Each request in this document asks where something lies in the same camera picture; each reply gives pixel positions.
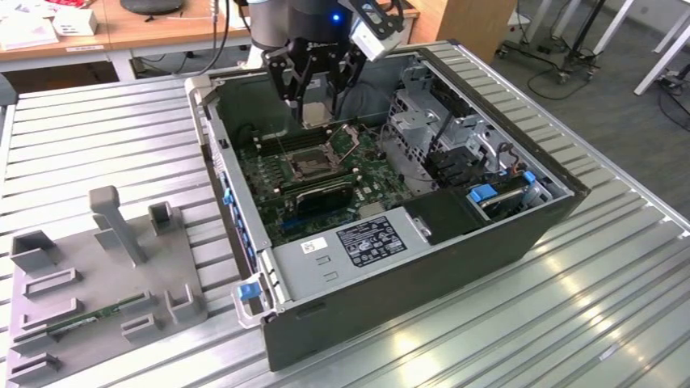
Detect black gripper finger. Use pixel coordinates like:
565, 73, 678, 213
262, 47, 311, 108
327, 50, 367, 118

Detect silver CPU chip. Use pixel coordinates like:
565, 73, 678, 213
299, 100, 334, 129

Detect black RAM slot row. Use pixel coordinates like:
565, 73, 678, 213
258, 176, 353, 200
253, 127, 331, 151

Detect CPU socket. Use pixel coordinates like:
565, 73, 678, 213
289, 147, 346, 183

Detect metal socket cover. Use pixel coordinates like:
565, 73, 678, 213
326, 123, 371, 153

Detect silver drive cage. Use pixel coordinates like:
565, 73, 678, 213
385, 56, 497, 191

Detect green motherboard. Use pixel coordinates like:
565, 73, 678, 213
237, 124, 417, 247

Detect wooden desk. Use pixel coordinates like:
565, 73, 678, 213
0, 0, 422, 84

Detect wooden cabinet panel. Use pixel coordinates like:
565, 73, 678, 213
420, 0, 520, 65

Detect black disk bay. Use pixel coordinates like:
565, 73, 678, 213
425, 145, 486, 187

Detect black round object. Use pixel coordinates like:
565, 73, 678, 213
119, 0, 185, 15

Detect blue disk carrier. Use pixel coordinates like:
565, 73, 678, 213
466, 183, 528, 221

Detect black wheeled equipment stand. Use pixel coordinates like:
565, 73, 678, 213
496, 0, 606, 85

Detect gray power supply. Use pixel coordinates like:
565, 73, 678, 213
267, 208, 433, 302

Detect white paper stack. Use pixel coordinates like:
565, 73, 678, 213
0, 11, 59, 52

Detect gray parts rack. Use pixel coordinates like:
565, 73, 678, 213
8, 184, 210, 385

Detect open black PC case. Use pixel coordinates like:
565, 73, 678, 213
183, 39, 590, 373

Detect green RAM stick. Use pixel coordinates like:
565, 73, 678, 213
46, 297, 139, 336

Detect gray wrist camera box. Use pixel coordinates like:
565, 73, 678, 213
349, 24, 406, 62

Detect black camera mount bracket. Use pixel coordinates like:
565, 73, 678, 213
337, 0, 414, 36

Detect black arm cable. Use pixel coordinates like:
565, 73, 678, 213
175, 0, 234, 78

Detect white table frame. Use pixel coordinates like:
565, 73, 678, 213
592, 0, 690, 97

